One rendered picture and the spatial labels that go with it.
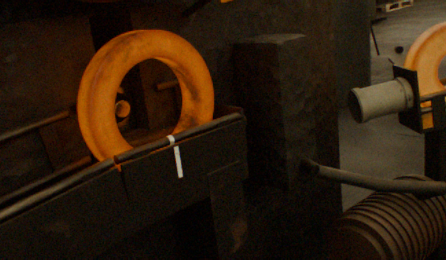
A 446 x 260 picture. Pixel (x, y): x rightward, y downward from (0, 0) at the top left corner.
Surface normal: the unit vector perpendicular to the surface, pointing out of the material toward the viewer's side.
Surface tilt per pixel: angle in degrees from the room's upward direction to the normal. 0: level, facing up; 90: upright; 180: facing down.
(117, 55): 90
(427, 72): 90
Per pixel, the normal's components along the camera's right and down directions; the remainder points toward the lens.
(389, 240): 0.43, -0.51
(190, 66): 0.68, 0.14
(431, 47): 0.12, 0.27
